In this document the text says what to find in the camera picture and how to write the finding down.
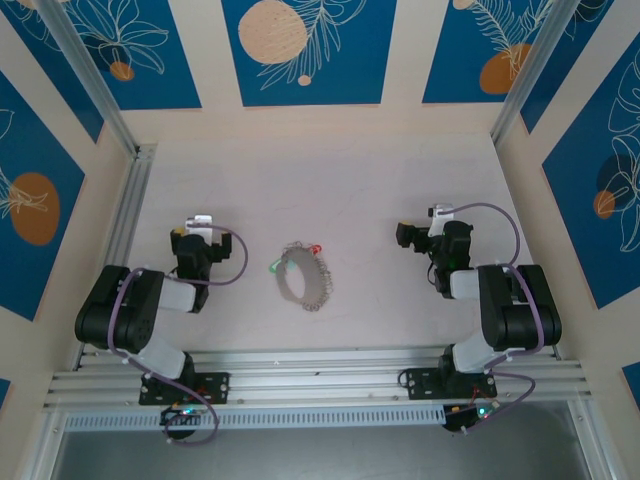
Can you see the blue poster orange circle fern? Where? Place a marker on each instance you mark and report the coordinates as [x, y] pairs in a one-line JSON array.
[[450, 60]]

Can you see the blue poster dark circle flower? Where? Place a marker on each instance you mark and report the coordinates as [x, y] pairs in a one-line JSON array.
[[575, 225]]

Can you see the blue poster white line drawing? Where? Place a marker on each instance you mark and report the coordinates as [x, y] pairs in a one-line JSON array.
[[50, 55]]

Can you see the blue poster pale peach circle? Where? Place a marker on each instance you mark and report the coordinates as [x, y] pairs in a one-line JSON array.
[[350, 75]]

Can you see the green-headed key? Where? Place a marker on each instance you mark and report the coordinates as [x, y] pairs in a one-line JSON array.
[[272, 266]]

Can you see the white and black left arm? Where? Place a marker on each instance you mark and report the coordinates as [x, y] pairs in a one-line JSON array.
[[120, 310]]

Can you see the blue poster corner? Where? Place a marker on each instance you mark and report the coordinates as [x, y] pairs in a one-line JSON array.
[[4, 390], [632, 375]]

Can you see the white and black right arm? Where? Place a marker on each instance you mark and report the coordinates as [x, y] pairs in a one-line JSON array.
[[520, 310]]

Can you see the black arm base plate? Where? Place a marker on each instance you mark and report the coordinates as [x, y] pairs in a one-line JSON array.
[[215, 387], [420, 382]]

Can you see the aluminium frame post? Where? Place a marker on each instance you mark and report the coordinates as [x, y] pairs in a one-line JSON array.
[[90, 70], [530, 65], [42, 450], [590, 450]]

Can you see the long aluminium base rail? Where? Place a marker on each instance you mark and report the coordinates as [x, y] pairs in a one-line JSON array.
[[320, 380]]

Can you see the blue poster small orange circle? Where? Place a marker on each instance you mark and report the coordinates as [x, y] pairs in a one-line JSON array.
[[165, 60]]

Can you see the aluminium side floor rail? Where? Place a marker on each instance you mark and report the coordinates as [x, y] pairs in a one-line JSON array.
[[135, 200]]

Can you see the blue poster white leaves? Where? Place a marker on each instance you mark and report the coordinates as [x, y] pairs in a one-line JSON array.
[[600, 40]]

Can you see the controller board with green LED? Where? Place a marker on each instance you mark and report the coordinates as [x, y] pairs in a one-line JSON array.
[[175, 415], [457, 412]]

